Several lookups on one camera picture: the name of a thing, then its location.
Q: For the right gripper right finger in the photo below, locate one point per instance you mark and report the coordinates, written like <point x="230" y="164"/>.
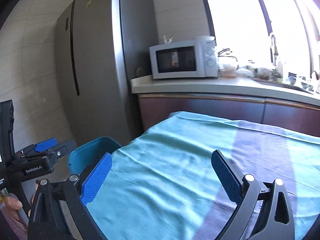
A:
<point x="228" y="176"/>

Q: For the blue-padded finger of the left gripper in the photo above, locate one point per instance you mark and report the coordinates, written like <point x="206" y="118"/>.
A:
<point x="52" y="146"/>

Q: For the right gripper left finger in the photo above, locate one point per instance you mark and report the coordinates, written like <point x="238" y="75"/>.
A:
<point x="94" y="180"/>

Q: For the teal plastic trash bin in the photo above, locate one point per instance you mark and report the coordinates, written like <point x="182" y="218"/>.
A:
<point x="90" y="153"/>

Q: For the kitchen counter with cabinets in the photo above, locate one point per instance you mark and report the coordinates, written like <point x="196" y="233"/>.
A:
<point x="237" y="98"/>

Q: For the left hand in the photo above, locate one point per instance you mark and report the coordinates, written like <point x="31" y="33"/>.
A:
<point x="14" y="220"/>

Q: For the teal tablecloth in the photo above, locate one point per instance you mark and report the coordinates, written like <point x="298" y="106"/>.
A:
<point x="162" y="185"/>

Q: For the glass teapot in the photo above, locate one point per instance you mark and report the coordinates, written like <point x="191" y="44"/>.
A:
<point x="228" y="63"/>

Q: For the grey refrigerator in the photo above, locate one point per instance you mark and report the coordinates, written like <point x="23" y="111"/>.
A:
<point x="100" y="46"/>

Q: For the white microwave oven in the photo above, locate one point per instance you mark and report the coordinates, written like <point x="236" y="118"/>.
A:
<point x="185" y="59"/>

